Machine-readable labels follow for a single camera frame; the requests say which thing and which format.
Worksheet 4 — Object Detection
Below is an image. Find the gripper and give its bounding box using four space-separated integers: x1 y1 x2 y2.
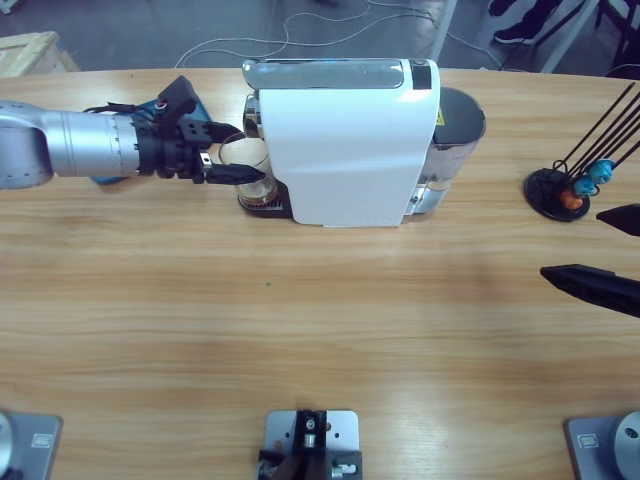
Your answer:
132 114 266 188

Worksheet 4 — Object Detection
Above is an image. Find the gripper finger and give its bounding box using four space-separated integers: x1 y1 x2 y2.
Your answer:
539 263 640 320
596 203 640 237

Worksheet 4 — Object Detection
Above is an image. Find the clear drinking glass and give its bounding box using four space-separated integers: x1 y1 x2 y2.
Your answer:
218 133 280 209

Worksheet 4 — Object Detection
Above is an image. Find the white capsule coffee machine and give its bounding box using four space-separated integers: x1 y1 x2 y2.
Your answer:
237 57 487 229

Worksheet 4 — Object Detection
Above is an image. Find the black capsule holder with rods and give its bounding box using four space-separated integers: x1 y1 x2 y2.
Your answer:
523 82 640 224

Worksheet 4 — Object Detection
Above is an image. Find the teal plastic tray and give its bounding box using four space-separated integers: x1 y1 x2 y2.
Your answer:
88 97 211 188

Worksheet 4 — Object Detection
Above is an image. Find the black sneaker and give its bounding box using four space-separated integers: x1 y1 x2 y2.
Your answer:
492 25 532 46

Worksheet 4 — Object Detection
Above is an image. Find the wooden crate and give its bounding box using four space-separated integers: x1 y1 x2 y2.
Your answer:
0 30 81 79

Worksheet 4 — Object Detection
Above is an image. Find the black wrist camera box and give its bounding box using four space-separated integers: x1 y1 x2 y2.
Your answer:
153 75 198 127

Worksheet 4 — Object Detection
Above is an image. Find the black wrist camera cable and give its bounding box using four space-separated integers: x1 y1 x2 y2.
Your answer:
83 99 169 117

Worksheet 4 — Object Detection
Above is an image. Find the white floor cable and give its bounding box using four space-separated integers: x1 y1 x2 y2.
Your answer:
174 0 504 71

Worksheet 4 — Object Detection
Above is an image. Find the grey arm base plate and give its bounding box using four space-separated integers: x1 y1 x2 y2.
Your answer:
0 409 65 480
563 410 640 480

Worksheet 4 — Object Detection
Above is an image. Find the white slanted frame bar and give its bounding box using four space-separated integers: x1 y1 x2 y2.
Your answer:
541 0 600 74

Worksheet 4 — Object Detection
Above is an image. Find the white upright post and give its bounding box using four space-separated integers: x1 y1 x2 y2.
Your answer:
428 0 459 64

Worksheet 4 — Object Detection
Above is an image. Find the grey mount plate, black post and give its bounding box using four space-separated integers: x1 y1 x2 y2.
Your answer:
255 408 364 480

